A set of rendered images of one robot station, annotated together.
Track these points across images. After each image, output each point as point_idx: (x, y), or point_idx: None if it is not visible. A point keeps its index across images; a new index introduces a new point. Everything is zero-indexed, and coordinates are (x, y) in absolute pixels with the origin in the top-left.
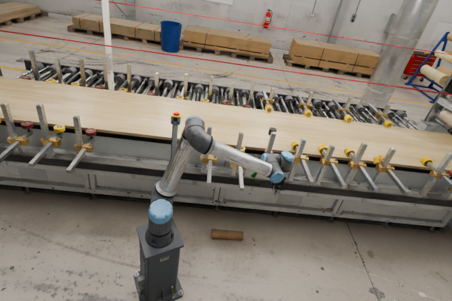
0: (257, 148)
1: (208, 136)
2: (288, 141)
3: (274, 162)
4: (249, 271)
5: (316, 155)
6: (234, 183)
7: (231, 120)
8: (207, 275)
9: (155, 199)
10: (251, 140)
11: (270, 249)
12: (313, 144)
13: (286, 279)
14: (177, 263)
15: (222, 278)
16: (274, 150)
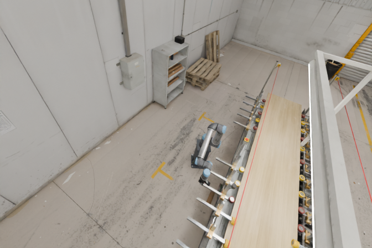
0: (237, 194)
1: (211, 126)
2: (243, 225)
3: (202, 161)
4: (189, 198)
5: (223, 237)
6: (222, 184)
7: (272, 197)
8: (195, 179)
9: (212, 137)
10: (245, 195)
11: (195, 218)
12: (238, 247)
13: (177, 214)
14: (196, 154)
15: (191, 184)
16: (233, 205)
